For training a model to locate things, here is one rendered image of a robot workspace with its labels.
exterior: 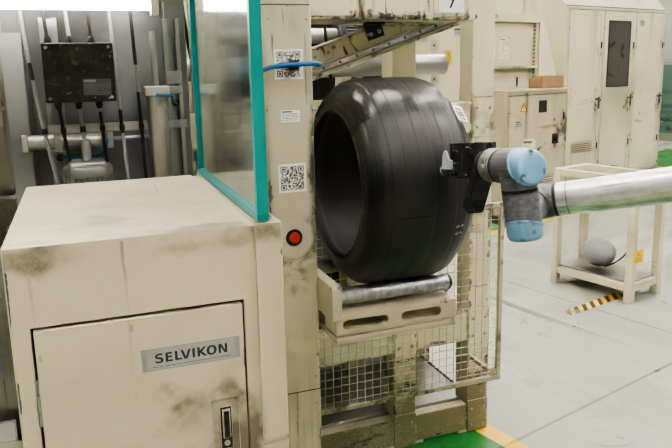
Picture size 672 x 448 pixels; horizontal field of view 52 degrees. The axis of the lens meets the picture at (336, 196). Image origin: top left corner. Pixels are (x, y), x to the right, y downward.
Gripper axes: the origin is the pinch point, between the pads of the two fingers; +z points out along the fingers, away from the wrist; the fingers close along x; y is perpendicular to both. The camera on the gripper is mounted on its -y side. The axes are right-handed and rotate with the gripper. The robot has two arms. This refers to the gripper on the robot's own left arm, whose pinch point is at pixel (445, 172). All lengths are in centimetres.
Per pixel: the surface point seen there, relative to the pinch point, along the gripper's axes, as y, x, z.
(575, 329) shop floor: -105, -172, 162
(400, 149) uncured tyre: 6.1, 10.8, 2.4
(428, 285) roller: -32.0, -3.0, 16.7
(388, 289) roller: -31.7, 9.1, 16.8
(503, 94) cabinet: 42, -277, 380
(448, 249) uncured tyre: -20.8, -4.2, 7.1
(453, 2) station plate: 50, -29, 42
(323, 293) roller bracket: -31.1, 26.7, 19.6
